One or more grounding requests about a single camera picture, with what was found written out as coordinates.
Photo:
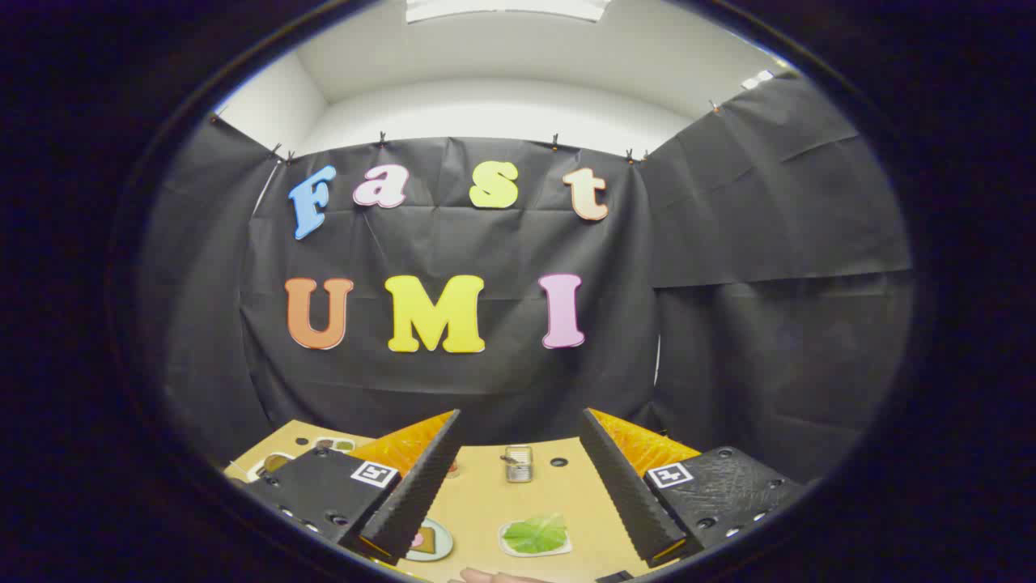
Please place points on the ceiling light panel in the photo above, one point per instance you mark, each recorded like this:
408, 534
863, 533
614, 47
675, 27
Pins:
502, 8
759, 78

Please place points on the black backdrop cloth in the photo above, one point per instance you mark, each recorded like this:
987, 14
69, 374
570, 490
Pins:
486, 380

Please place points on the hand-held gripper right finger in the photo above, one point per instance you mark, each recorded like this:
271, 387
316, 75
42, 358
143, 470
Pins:
623, 486

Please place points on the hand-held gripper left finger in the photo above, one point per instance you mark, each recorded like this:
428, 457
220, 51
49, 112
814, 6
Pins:
421, 486

